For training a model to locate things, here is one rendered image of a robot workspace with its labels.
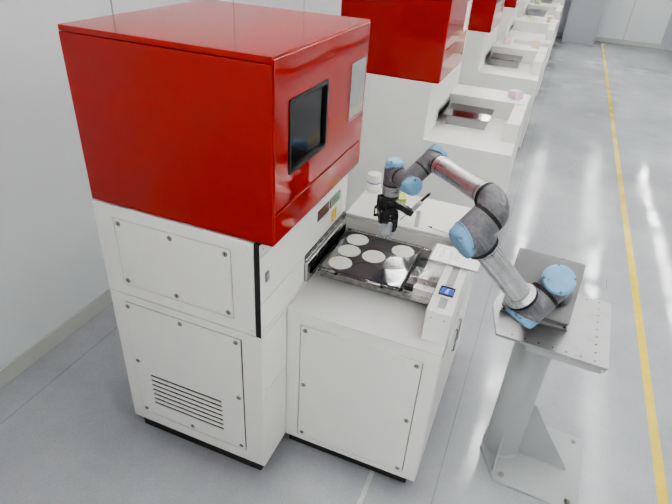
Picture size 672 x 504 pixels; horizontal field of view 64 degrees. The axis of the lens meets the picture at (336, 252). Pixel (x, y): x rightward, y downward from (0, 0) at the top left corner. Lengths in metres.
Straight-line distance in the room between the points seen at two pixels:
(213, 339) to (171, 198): 0.59
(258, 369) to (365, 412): 0.51
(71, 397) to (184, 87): 1.90
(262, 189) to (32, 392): 1.94
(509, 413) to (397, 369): 0.71
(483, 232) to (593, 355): 0.71
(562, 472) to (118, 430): 2.11
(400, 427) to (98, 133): 1.59
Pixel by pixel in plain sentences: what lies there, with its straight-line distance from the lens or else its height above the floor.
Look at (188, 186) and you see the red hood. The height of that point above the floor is 1.37.
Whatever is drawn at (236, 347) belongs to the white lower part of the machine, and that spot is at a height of 0.74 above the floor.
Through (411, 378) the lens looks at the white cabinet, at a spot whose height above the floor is 0.67.
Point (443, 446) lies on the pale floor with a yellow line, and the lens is 2.80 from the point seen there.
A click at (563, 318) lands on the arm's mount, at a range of 2.27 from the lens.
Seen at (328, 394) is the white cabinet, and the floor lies 0.43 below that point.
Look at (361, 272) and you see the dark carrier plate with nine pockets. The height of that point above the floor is 0.90.
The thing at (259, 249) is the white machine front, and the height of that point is 1.21.
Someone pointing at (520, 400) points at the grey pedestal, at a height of 0.40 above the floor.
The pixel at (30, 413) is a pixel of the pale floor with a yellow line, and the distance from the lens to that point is 3.11.
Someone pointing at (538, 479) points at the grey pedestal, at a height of 0.01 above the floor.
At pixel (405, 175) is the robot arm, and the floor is 1.32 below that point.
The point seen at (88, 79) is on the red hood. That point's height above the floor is 1.66.
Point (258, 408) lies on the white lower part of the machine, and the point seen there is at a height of 0.44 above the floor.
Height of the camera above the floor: 2.14
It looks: 32 degrees down
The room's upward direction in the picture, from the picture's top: 4 degrees clockwise
